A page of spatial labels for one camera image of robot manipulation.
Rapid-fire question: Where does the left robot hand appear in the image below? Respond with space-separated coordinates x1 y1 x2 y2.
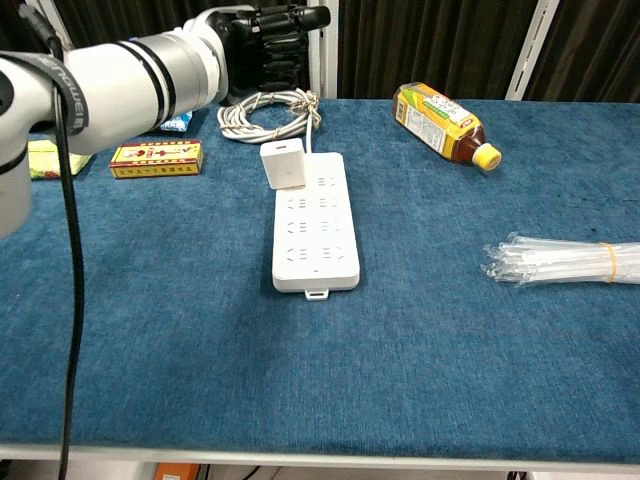
197 4 332 107

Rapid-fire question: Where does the white charger block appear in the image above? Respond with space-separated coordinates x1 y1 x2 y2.
259 138 307 191

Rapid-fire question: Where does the dark ice cream snack bag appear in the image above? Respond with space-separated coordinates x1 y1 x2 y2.
159 110 194 134

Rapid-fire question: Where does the black pleated curtain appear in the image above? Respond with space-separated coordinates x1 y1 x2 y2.
337 0 539 101
52 0 309 41
524 0 640 104
0 0 46 55

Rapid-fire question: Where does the red and yellow small box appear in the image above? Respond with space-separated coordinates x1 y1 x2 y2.
108 139 205 180

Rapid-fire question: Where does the tea bottle with yellow cap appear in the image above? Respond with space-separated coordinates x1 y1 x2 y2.
391 82 503 173

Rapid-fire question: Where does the white power strip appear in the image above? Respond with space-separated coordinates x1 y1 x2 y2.
271 152 361 303

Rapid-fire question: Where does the yellow-green snack packet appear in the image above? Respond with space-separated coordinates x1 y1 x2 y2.
27 139 94 181

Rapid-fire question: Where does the blue fabric table mat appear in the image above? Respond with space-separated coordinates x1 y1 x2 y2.
0 94 640 464

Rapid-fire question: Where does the bundle of wrapped clear straws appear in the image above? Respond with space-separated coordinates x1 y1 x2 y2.
480 232 640 290

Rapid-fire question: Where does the yellow rubber band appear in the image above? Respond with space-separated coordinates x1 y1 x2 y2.
599 242 618 284

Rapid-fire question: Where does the orange box under table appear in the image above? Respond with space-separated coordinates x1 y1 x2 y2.
153 462 202 480

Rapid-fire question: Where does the white metal frame post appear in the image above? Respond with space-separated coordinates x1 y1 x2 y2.
37 0 76 51
305 0 339 100
504 0 561 102

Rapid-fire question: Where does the coiled white power cable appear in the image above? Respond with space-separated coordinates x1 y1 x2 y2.
216 88 322 156

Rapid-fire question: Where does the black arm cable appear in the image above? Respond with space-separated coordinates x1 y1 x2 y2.
18 0 86 480

